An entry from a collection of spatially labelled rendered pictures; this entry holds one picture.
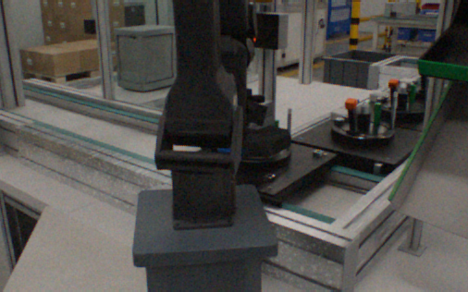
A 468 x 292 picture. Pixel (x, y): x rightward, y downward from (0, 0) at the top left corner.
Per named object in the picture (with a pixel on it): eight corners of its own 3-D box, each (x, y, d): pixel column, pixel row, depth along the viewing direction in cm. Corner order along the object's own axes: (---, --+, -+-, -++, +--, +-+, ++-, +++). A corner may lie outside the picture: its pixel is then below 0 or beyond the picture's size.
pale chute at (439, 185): (486, 247, 60) (482, 234, 57) (395, 212, 69) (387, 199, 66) (568, 74, 65) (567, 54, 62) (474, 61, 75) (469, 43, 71)
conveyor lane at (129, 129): (329, 274, 76) (335, 220, 72) (42, 157, 124) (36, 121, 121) (394, 209, 97) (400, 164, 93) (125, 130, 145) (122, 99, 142)
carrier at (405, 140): (393, 174, 91) (401, 112, 87) (288, 148, 105) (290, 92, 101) (430, 141, 109) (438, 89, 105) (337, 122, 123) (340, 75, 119)
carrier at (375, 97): (431, 140, 109) (438, 89, 105) (338, 122, 123) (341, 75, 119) (457, 117, 127) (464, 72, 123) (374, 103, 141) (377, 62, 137)
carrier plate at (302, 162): (272, 205, 79) (273, 194, 78) (170, 171, 93) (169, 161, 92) (338, 163, 97) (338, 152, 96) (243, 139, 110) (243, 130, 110)
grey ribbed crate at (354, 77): (422, 112, 253) (427, 69, 245) (319, 94, 289) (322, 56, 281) (443, 97, 285) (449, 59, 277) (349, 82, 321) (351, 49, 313)
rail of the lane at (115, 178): (340, 307, 68) (347, 242, 64) (20, 164, 120) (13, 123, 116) (356, 288, 72) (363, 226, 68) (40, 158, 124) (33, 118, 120)
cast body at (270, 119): (256, 138, 89) (257, 101, 86) (238, 133, 91) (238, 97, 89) (280, 127, 95) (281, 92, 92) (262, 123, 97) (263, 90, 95)
